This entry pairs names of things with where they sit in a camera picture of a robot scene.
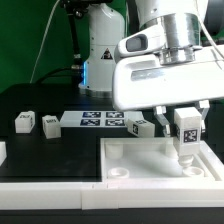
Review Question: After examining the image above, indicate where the white marker base plate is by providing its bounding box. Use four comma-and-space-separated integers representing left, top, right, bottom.
60, 111, 143, 128

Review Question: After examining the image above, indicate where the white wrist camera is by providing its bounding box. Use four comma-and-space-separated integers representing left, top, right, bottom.
114, 34, 161, 63

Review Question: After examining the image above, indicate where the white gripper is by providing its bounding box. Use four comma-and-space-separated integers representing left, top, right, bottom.
112, 47, 224, 137

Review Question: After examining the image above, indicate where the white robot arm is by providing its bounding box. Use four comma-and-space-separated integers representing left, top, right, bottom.
80, 0, 224, 111

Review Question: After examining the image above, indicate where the white cable left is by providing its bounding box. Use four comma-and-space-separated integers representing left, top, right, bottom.
29, 0, 62, 84

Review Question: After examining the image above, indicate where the white square tabletop tray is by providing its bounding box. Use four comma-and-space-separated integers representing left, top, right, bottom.
100, 138, 224, 181

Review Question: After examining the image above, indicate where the black cable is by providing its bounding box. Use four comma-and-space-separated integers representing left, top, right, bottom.
35, 67, 84, 84

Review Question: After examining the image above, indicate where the white U-shaped fence wall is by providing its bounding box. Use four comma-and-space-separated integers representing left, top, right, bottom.
0, 140, 224, 211

